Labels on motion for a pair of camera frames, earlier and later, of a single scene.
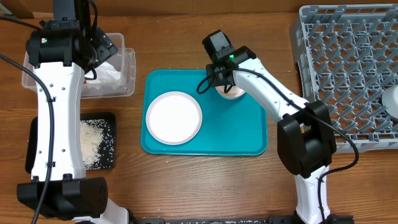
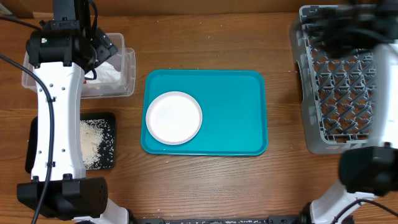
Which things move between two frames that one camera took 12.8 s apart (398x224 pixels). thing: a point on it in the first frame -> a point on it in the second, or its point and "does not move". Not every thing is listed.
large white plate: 174,117 does not move
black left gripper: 105,47 does not move
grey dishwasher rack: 347,56 does not move
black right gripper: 215,79 -> 329,22
